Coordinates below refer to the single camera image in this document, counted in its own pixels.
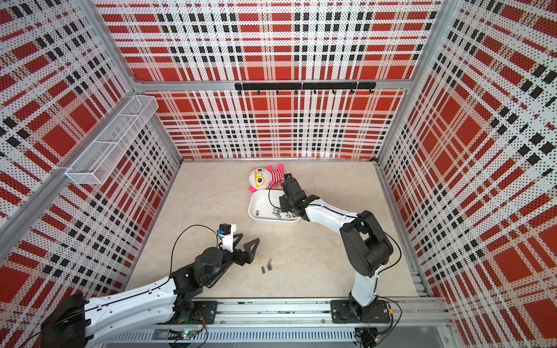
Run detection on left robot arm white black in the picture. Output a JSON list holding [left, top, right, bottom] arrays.
[[39, 234, 260, 347]]

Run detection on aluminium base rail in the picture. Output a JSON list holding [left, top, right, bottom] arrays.
[[103, 297, 459, 347]]

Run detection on green circuit board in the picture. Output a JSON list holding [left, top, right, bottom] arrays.
[[168, 329, 197, 341]]

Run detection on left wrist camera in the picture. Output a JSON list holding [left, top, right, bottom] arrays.
[[217, 223, 236, 252]]

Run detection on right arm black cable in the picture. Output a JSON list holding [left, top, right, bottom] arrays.
[[267, 177, 288, 212]]

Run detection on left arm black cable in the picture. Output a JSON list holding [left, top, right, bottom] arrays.
[[168, 224, 220, 277]]

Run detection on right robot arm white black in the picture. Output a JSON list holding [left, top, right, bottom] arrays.
[[279, 173, 394, 322]]

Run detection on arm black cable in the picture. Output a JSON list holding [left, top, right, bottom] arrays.
[[168, 224, 220, 277], [267, 177, 288, 212]]

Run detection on white plastic storage box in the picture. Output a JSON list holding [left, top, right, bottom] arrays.
[[248, 190, 301, 226]]

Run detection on pink striped plush doll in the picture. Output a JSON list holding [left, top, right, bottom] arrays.
[[248, 164, 284, 193]]

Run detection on black hook rail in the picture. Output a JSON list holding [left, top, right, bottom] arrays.
[[234, 82, 377, 92]]

